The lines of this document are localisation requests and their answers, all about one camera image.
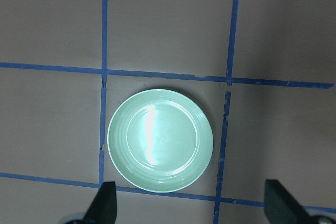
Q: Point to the green plate near left arm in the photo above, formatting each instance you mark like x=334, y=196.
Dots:
x=160, y=140

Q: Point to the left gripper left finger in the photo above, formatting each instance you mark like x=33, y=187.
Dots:
x=103, y=208

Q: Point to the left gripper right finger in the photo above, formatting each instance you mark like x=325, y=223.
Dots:
x=281, y=207

